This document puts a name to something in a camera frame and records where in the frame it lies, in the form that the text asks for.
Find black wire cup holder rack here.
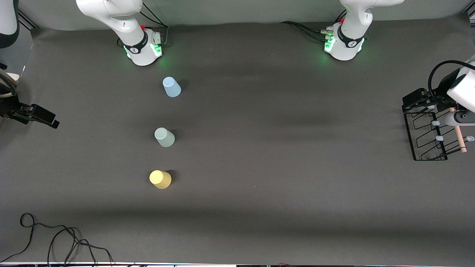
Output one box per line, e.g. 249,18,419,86
403,106,475,161

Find pale green plastic cup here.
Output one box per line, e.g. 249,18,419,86
154,127,175,148

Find yellow plastic cup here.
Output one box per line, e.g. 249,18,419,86
149,170,172,190

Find light blue plastic cup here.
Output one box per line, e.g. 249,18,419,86
163,76,182,98

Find beige box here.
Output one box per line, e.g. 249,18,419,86
0,70,20,99

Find dark grey table mat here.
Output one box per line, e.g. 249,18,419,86
0,15,475,264

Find black frame rail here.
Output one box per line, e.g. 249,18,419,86
19,10,39,29

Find thin black loose cable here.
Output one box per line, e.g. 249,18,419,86
0,212,114,264

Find black left arm base cables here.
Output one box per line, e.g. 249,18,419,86
280,11,345,42

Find black arm base cables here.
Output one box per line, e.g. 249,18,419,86
118,2,170,47
280,11,345,42

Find black right arm base cables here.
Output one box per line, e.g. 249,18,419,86
118,2,170,47

